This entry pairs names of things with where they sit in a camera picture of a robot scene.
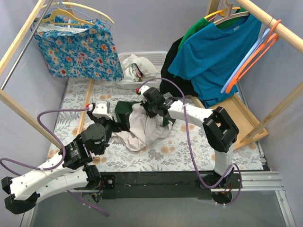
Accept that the bright green t-shirt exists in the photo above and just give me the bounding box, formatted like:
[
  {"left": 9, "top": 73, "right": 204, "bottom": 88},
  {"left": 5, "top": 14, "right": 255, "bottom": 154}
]
[{"left": 177, "top": 13, "right": 240, "bottom": 52}]

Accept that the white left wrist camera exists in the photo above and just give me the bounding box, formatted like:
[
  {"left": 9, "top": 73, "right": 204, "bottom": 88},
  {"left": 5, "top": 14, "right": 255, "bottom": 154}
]
[{"left": 86, "top": 101, "right": 113, "bottom": 121}]

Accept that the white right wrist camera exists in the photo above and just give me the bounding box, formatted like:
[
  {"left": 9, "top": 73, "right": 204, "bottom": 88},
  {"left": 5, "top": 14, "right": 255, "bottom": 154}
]
[{"left": 136, "top": 85, "right": 150, "bottom": 95}]

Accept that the wooden clothes rack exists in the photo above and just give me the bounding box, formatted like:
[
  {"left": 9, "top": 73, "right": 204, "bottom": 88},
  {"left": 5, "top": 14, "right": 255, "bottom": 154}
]
[
  {"left": 0, "top": 0, "right": 101, "bottom": 164},
  {"left": 205, "top": 0, "right": 303, "bottom": 145}
]

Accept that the left wooden clothes rack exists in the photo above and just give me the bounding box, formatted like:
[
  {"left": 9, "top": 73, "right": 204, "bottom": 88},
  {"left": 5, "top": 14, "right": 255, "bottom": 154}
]
[{"left": 0, "top": 0, "right": 101, "bottom": 164}]

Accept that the blue floral garment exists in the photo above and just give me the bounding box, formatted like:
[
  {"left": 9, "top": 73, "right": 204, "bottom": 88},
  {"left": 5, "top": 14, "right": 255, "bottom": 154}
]
[{"left": 34, "top": 16, "right": 124, "bottom": 81}]

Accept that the thin blue wire hanger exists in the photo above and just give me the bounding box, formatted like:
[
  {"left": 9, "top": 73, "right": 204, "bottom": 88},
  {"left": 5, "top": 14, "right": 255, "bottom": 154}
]
[{"left": 48, "top": 0, "right": 115, "bottom": 29}]

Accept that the right wooden rack base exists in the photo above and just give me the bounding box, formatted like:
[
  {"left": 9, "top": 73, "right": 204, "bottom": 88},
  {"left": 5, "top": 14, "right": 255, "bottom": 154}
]
[{"left": 189, "top": 94, "right": 270, "bottom": 151}]

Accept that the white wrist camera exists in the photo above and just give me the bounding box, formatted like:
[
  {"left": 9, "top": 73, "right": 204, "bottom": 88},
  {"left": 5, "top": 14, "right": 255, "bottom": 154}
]
[
  {"left": 136, "top": 85, "right": 150, "bottom": 95},
  {"left": 86, "top": 101, "right": 113, "bottom": 121}
]

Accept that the yellow plastic hanger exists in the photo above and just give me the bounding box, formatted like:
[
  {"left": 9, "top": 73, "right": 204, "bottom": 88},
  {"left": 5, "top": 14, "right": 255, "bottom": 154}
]
[{"left": 41, "top": 8, "right": 94, "bottom": 26}]

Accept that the white floral print t-shirt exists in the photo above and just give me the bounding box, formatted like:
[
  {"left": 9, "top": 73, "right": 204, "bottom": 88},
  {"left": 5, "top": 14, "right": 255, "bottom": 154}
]
[{"left": 121, "top": 54, "right": 158, "bottom": 82}]

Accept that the yellow right hanger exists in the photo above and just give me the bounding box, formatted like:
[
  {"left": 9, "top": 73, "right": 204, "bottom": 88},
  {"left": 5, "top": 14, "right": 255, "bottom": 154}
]
[{"left": 204, "top": 8, "right": 228, "bottom": 21}]

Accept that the black t-shirt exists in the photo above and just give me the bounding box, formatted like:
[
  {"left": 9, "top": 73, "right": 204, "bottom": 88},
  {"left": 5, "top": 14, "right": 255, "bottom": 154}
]
[{"left": 160, "top": 37, "right": 198, "bottom": 97}]

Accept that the right wooden clothes rack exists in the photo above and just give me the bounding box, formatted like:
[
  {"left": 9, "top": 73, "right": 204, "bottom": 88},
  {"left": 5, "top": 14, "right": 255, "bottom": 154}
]
[{"left": 205, "top": 0, "right": 303, "bottom": 145}]

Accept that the orange plastic hanger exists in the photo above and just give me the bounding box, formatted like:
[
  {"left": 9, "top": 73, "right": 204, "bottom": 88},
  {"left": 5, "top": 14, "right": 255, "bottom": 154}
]
[{"left": 224, "top": 18, "right": 282, "bottom": 94}]

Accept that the metal rod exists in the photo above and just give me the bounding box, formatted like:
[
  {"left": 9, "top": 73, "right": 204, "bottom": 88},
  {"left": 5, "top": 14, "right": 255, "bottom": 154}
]
[{"left": 0, "top": 0, "right": 53, "bottom": 90}]

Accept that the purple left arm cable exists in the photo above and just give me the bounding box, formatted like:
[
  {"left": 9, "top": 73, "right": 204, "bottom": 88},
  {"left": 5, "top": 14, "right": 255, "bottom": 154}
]
[{"left": 0, "top": 107, "right": 110, "bottom": 217}]

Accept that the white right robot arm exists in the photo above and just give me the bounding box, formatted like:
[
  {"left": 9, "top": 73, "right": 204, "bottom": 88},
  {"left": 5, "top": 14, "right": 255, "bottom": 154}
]
[{"left": 136, "top": 85, "right": 239, "bottom": 189}]

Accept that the cream plastic hanger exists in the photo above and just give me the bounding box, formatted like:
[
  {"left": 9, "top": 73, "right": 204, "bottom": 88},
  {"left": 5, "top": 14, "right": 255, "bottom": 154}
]
[{"left": 50, "top": 0, "right": 115, "bottom": 24}]

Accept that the green and grey raglan shirt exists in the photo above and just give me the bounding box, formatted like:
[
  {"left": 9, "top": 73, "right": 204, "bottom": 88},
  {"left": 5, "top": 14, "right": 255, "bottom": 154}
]
[{"left": 111, "top": 101, "right": 176, "bottom": 152}]

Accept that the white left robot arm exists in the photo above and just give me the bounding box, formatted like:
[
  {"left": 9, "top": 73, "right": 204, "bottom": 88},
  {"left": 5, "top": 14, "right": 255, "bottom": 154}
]
[{"left": 1, "top": 117, "right": 126, "bottom": 214}]

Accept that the blue t-shirt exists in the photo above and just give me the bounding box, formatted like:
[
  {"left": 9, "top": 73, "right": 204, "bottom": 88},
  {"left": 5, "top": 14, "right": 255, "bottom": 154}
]
[{"left": 168, "top": 15, "right": 262, "bottom": 108}]

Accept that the white perforated plastic basket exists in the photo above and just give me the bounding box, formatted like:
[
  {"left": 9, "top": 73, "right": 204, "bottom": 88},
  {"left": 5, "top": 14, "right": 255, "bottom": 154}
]
[{"left": 118, "top": 51, "right": 167, "bottom": 90}]

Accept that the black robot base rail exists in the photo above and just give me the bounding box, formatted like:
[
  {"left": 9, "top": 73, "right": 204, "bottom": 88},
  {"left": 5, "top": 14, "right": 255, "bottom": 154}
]
[{"left": 101, "top": 171, "right": 240, "bottom": 204}]

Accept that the beige wooden hanger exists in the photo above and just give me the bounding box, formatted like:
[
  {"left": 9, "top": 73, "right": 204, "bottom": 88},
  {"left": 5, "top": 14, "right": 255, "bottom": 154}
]
[{"left": 214, "top": 0, "right": 250, "bottom": 26}]

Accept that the floral patterned table mat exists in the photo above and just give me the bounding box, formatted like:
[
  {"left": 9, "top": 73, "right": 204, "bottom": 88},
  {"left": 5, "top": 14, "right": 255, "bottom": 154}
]
[{"left": 54, "top": 79, "right": 263, "bottom": 172}]

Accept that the light blue hanger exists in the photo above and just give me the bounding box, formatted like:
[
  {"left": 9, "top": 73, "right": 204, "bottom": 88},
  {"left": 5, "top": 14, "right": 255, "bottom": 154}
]
[{"left": 220, "top": 17, "right": 276, "bottom": 94}]

